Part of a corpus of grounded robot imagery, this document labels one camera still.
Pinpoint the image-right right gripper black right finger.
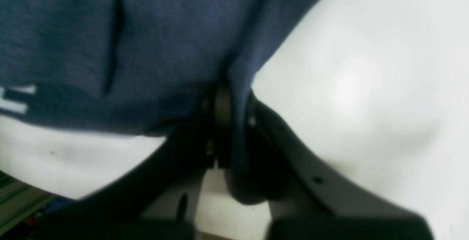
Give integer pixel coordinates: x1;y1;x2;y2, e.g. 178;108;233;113
247;94;434;240

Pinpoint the dark blue T-shirt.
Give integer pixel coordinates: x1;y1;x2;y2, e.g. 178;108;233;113
0;0;320;202

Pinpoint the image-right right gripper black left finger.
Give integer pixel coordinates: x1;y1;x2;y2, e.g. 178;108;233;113
33;83;232;240

